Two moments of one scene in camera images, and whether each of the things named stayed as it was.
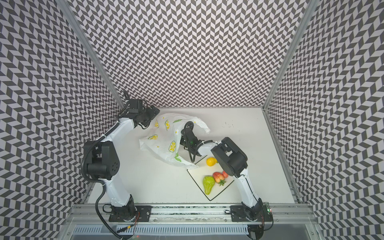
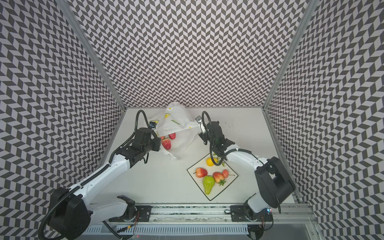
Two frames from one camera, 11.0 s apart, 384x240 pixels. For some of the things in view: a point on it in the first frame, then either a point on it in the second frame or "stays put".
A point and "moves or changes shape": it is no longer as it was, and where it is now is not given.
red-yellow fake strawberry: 219,178 stays put
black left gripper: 153,114 → 157,142
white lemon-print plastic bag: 165,135 moves or changes shape
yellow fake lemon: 211,161 stays put
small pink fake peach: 225,174 stays put
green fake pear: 208,182 stays put
